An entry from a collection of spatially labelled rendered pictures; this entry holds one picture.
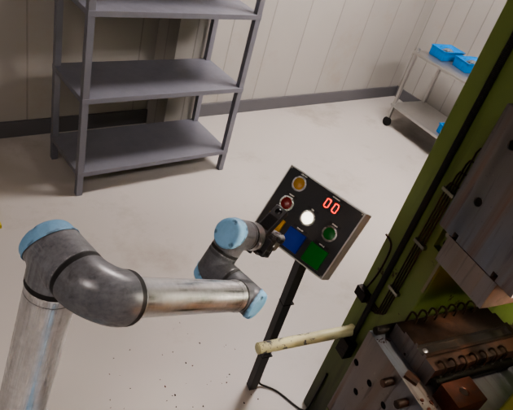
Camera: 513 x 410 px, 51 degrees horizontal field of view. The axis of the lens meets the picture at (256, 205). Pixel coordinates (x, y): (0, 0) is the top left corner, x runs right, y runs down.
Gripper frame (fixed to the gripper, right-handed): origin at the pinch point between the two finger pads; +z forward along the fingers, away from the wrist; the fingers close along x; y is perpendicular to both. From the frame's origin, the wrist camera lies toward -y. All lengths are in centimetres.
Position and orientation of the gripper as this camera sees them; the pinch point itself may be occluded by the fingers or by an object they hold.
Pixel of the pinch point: (282, 235)
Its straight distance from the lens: 184.3
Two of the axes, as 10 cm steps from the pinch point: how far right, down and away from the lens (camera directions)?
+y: -5.3, 8.3, 1.4
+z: 4.3, 1.2, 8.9
